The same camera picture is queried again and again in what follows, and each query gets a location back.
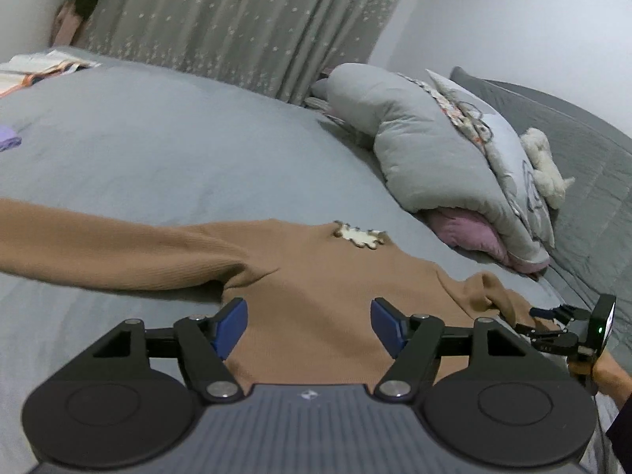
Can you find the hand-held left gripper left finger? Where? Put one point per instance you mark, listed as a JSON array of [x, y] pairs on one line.
[[232, 326]]

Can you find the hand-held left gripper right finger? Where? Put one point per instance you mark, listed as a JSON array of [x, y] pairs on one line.
[[385, 323]]

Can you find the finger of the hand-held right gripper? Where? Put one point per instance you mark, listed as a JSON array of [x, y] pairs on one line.
[[543, 338], [553, 312]]

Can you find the brown ribbed sweater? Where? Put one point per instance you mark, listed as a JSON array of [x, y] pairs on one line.
[[316, 276]]

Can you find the person's right hand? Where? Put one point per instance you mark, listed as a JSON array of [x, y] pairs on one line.
[[612, 373]]

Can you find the pink pillow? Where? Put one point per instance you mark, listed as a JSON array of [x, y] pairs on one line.
[[469, 232]]

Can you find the grey quilted headboard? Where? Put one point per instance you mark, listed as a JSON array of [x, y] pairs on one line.
[[592, 182]]

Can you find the white plush toy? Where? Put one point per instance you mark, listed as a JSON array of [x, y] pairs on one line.
[[540, 163]]

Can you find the grey folded duvet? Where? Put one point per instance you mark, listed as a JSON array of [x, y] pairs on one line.
[[419, 148]]

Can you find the grey bed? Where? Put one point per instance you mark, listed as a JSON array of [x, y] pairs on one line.
[[173, 148]]

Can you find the cartoon print pillow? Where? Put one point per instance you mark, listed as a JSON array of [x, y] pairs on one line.
[[498, 128]]

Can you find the striped pink cloth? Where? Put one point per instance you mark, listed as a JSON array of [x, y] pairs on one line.
[[321, 104]]

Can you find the purple cloth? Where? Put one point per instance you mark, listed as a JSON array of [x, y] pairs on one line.
[[7, 139]]

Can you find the grey star print curtain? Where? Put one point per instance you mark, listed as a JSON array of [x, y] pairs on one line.
[[247, 19]]

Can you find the white orange folded garment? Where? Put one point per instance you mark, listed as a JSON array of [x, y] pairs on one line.
[[54, 61]]

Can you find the pink hanging garment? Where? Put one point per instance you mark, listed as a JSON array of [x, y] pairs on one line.
[[66, 24]]

